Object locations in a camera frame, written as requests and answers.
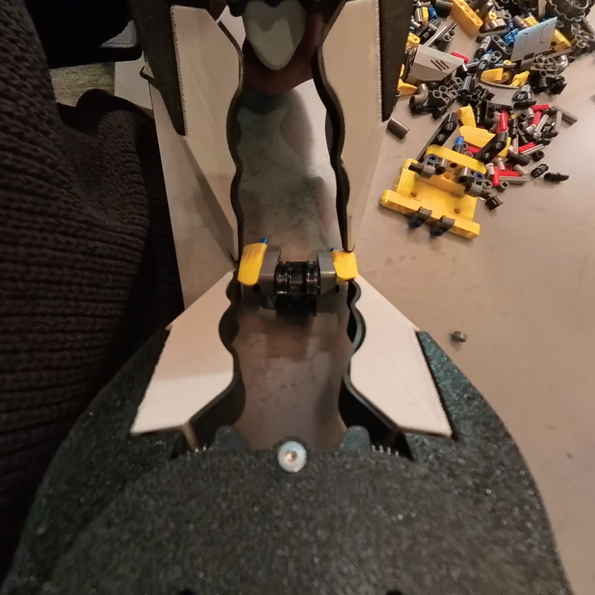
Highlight pile of loose building bricks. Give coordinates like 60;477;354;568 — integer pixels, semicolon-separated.
388;0;595;208

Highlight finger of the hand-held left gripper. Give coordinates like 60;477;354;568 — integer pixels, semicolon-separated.
130;0;247;305
317;0;415;255

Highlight small yellow grey black brick assembly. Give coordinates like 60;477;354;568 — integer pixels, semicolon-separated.
237;238;359;322

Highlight person's dark knit sweater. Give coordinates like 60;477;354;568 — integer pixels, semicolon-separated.
0;0;184;535

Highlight pale blue panel brick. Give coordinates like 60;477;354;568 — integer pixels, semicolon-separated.
510;18;559;64

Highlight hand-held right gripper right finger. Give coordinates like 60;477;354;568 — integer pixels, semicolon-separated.
339;278;454;449

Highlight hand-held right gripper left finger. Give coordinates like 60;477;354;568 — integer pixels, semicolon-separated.
131;271;247;454

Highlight grey striped panel brick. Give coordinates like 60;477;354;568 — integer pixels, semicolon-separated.
413;44;461;81

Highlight yellow brick frame assembly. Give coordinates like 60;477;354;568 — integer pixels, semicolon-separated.
379;144;483;239

